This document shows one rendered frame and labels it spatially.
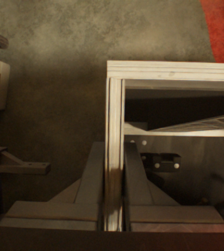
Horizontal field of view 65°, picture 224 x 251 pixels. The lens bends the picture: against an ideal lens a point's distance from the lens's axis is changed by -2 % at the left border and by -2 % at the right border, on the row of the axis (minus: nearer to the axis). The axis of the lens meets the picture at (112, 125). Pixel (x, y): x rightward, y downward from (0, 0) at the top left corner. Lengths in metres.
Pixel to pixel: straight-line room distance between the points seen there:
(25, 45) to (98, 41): 0.43
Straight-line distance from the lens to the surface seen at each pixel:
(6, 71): 1.17
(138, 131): 0.91
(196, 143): 1.00
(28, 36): 1.25
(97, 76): 1.08
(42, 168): 0.32
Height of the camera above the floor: 1.07
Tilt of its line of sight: 84 degrees down
